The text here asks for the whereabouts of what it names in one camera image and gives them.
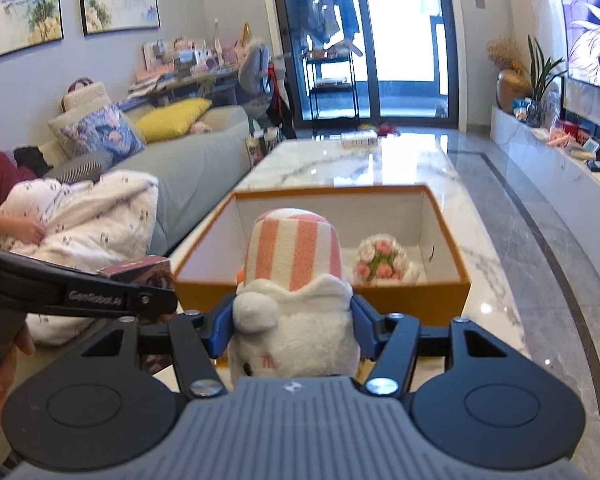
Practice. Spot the dark glass vase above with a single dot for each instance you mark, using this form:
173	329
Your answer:
535	115

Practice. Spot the cream bear cushion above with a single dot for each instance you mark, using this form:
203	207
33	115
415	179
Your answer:
85	95

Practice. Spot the glass sliding door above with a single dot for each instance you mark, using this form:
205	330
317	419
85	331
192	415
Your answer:
405	35

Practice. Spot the pink object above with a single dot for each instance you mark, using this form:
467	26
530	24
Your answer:
562	137

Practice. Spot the yellow pillow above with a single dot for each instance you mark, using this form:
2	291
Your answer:
172	120

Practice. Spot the brown round vase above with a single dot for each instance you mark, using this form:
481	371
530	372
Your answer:
512	90

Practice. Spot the dark cloth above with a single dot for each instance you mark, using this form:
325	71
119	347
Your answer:
30	160

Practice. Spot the black shelf cart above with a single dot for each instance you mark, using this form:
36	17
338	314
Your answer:
330	95

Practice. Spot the small pink plush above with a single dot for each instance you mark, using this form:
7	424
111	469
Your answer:
201	128

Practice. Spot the orange cardboard box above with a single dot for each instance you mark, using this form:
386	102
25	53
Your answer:
430	295

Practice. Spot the pile of books and boxes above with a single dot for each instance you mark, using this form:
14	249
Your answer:
190	60

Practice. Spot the blue floral pillow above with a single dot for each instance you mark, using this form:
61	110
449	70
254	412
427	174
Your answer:
105	132

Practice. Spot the crochet flower bouquet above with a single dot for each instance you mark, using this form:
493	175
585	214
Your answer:
385	260

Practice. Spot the white printed blanket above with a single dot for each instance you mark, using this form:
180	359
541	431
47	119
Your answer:
105	220

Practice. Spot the dark printed card box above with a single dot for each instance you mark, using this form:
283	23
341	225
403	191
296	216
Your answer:
145	270

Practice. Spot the red box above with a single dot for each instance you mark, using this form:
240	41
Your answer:
577	129

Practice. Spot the white marble tv cabinet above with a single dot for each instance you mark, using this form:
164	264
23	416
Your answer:
540	170

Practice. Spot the grey desk chair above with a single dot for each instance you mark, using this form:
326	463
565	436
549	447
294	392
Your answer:
255	80

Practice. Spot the black checked pillow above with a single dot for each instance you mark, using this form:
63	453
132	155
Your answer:
80	170

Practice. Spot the grey study desk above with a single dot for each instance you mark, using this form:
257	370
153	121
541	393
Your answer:
200	87

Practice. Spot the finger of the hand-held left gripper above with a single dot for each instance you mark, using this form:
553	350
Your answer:
155	302

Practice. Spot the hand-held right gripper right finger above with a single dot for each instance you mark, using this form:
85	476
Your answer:
365	325

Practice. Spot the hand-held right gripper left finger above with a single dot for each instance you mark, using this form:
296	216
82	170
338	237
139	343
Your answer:
222	330

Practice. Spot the flat white box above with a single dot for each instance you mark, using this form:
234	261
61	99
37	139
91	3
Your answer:
359	139

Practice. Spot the dried flowers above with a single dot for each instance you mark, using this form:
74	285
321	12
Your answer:
502	52

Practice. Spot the hanging clothes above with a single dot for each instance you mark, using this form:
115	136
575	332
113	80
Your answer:
330	15

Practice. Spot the grey sofa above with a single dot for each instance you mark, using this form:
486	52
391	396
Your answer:
200	170

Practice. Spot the red toy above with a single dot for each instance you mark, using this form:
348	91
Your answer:
387	130

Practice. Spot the green leafy plant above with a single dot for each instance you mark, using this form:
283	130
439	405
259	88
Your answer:
542	72

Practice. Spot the small white device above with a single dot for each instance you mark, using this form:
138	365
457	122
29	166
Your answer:
591	147

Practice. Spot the white plush dog striped hat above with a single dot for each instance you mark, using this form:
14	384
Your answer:
290	330

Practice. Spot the printed shopping bag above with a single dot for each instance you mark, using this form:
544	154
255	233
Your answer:
262	147

